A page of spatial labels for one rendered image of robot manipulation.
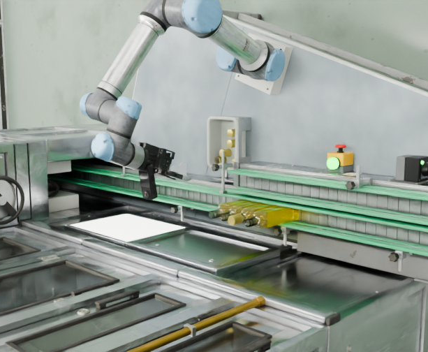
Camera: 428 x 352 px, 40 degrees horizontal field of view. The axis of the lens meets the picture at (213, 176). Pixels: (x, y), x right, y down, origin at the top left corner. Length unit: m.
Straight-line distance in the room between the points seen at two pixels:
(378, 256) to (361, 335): 0.37
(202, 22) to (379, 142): 0.78
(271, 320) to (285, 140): 0.93
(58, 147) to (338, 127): 1.31
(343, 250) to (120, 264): 0.79
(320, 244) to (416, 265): 0.36
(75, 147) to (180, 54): 0.67
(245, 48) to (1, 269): 1.14
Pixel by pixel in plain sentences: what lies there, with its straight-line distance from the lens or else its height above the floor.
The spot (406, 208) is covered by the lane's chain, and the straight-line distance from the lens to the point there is 2.00.
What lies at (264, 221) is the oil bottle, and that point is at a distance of 2.07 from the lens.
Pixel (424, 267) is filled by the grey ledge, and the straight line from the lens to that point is 2.01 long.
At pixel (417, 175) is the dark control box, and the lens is 2.02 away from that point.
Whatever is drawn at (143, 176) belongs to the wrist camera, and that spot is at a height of 1.50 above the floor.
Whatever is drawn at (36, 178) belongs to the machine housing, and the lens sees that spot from 2.80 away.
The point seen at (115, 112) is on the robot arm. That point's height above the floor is 1.61.
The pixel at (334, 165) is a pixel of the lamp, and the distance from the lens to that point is 2.14.
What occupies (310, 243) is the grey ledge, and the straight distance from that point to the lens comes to 2.22.
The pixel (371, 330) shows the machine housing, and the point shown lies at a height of 1.14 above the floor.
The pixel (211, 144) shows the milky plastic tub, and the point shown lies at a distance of 2.55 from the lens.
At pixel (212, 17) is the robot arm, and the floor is 1.34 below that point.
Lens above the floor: 2.65
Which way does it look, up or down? 45 degrees down
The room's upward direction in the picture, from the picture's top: 99 degrees counter-clockwise
